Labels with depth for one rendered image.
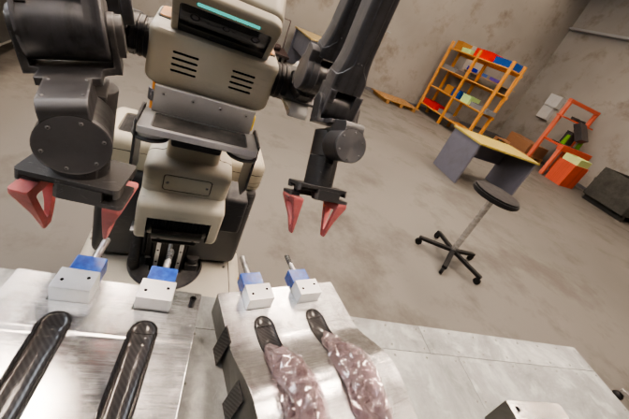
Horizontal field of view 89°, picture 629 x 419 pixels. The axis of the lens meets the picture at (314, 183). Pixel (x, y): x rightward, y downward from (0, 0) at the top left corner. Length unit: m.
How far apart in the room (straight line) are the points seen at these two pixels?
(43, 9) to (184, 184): 0.61
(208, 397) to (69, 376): 0.20
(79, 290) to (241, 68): 0.51
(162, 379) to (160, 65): 0.58
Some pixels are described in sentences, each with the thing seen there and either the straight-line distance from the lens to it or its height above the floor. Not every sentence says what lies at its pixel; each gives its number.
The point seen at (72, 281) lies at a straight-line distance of 0.58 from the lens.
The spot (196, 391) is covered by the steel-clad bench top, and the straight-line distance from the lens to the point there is 0.62.
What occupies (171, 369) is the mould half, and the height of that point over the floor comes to 0.89.
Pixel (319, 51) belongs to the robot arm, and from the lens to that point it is 0.70.
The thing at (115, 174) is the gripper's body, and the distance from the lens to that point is 0.46.
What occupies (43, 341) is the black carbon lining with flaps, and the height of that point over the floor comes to 0.88.
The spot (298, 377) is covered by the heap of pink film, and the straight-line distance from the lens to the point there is 0.53.
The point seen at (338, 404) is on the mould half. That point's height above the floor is 0.89.
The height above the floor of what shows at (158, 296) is 0.92.
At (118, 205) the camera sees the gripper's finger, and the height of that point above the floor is 1.08.
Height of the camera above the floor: 1.35
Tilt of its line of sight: 27 degrees down
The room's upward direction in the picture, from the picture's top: 24 degrees clockwise
